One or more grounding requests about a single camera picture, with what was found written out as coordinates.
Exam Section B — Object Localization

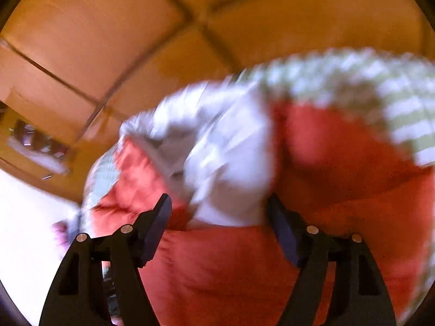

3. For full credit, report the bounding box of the red quilted down jacket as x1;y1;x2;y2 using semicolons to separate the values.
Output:
86;83;434;325

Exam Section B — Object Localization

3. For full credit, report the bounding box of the wooden panelled wardrobe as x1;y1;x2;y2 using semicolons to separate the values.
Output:
1;0;434;202

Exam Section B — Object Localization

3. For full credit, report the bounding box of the green white checked bedsheet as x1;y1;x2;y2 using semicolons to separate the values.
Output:
83;49;434;210

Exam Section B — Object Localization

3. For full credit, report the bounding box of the wooden wall shelf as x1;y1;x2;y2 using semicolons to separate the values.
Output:
1;102;74;179

